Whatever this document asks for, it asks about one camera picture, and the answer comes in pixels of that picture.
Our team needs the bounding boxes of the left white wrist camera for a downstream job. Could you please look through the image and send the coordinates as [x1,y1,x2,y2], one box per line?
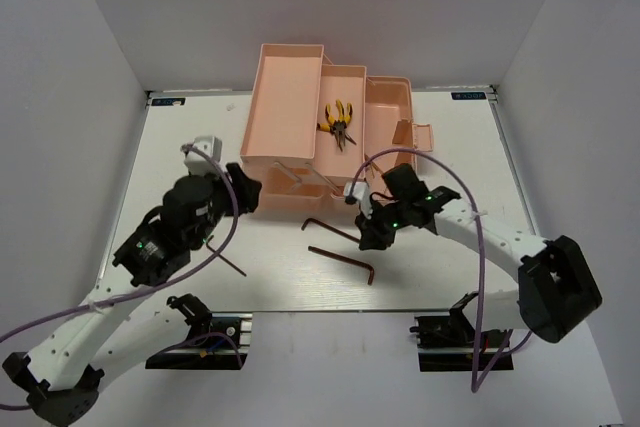
[181,135,222,176]

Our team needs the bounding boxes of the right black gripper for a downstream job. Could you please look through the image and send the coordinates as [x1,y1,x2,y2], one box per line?
[356,198,411,251]

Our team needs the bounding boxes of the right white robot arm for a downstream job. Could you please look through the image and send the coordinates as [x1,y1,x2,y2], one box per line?
[344,164,603,346]

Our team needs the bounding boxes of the small dark hex key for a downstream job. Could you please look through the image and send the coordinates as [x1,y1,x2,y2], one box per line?
[205,235,247,277]

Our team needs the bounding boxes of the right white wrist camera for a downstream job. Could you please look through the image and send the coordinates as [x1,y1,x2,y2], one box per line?
[343,181,373,219]

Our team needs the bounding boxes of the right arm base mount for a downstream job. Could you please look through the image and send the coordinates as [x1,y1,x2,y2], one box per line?
[409,314,514,373]

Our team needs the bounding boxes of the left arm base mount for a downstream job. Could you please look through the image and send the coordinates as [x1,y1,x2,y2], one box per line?
[145,294,253,371]

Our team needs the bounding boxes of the yellow needle nose pliers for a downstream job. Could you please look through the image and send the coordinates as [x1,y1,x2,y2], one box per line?
[324,100,357,152]

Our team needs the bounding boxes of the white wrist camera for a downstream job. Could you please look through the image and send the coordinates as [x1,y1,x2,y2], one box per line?
[343,181,373,219]
[181,135,222,176]

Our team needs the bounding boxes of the yellow side cutter pliers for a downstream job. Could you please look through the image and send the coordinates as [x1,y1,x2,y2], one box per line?
[315,101,351,146]

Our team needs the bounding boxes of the pink plastic tool box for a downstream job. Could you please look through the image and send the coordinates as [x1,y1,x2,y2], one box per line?
[240,44,434,217]

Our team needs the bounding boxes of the long hex key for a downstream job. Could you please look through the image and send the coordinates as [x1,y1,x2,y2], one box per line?
[307,246,375,286]
[301,217,360,244]

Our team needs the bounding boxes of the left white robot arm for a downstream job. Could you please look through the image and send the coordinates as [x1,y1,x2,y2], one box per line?
[2,163,262,426]

